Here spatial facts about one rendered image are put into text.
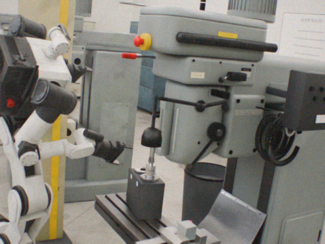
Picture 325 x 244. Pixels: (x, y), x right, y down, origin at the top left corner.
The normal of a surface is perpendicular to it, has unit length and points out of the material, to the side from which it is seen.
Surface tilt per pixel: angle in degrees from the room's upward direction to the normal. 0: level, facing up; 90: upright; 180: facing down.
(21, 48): 35
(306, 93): 90
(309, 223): 88
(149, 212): 90
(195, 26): 90
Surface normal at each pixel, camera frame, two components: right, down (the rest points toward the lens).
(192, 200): -0.64, 0.16
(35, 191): 0.70, -0.29
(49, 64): 0.51, -0.68
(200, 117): 0.51, 0.24
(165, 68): -0.85, 0.02
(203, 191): -0.25, 0.25
